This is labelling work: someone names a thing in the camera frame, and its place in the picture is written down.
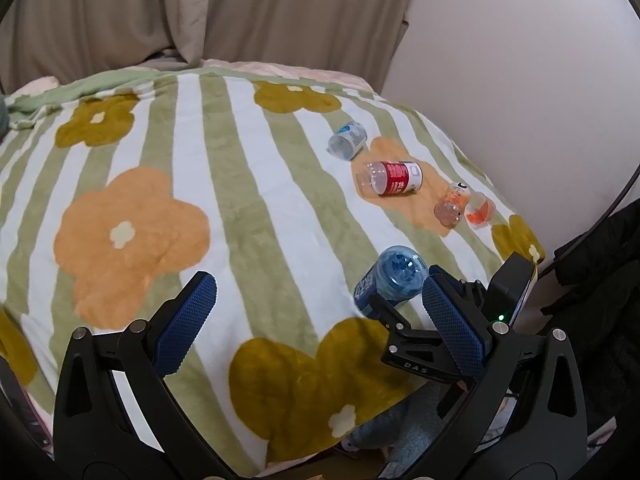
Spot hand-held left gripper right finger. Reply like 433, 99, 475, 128
390, 264, 589, 480

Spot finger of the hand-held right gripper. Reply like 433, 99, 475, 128
369, 296, 473, 387

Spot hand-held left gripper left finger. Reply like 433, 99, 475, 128
52, 270, 228, 480

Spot blue plastic bottle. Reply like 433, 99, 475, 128
353, 245, 431, 319

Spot clear orange plastic cup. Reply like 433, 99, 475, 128
464, 192, 497, 230

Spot dark clothing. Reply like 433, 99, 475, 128
540, 199, 640, 442

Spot striped flower print blanket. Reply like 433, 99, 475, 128
0, 67, 547, 467

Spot red label plastic bottle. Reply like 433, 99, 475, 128
358, 160, 424, 198

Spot dark flat device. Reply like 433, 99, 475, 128
0, 354, 55, 447

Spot clear blue label bottle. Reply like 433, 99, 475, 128
327, 121, 369, 162

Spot pink bed sheet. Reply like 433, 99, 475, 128
10, 57, 382, 100

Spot beige curtain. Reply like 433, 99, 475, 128
0, 0, 422, 92

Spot black cable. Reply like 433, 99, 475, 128
550, 159, 640, 264

